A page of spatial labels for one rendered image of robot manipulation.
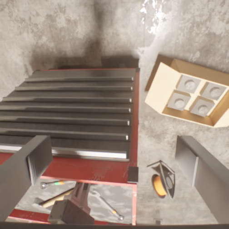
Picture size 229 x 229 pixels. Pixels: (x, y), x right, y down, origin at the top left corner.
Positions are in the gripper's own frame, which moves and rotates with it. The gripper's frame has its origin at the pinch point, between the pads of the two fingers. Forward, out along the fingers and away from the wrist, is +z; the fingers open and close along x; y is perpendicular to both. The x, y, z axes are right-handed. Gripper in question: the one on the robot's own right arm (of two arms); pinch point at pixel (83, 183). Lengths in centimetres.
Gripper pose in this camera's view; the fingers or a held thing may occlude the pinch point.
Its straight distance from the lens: 57.2
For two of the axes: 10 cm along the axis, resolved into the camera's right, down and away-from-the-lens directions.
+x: -4.7, -7.3, -5.1
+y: 8.8, -3.0, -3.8
